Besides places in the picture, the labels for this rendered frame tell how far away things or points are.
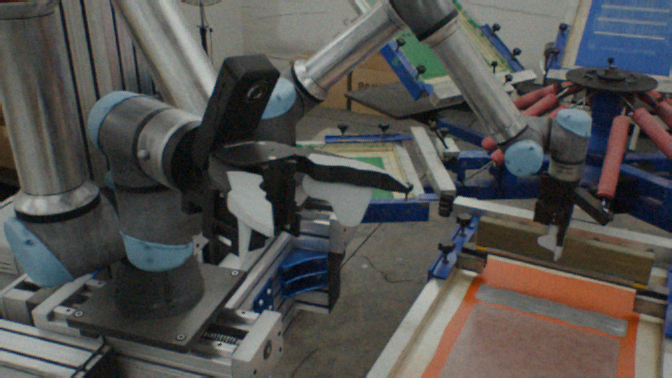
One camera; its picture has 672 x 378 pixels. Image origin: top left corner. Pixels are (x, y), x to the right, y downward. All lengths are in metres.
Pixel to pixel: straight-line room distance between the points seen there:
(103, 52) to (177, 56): 0.37
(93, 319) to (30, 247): 0.22
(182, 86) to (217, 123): 0.26
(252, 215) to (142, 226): 0.28
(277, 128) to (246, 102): 0.89
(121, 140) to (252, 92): 0.18
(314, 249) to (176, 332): 0.54
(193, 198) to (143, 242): 0.13
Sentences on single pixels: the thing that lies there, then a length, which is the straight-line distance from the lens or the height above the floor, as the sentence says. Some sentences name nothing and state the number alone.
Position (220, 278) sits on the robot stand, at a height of 1.26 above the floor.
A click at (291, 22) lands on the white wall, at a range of 6.58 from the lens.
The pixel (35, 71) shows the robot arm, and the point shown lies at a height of 1.69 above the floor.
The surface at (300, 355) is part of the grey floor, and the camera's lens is 2.92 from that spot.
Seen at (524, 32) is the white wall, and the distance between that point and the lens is 5.76.
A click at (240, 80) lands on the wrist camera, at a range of 0.51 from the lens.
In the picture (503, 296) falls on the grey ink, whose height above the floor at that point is 0.96.
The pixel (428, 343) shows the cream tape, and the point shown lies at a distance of 1.49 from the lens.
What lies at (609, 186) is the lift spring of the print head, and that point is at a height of 1.08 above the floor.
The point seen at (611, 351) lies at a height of 0.96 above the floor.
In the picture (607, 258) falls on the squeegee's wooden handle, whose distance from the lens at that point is 1.60.
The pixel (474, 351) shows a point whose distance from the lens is 1.48.
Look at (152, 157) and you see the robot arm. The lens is 0.61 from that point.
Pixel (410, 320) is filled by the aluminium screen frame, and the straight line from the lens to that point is 1.49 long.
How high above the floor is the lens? 1.89
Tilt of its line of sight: 26 degrees down
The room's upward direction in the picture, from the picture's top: straight up
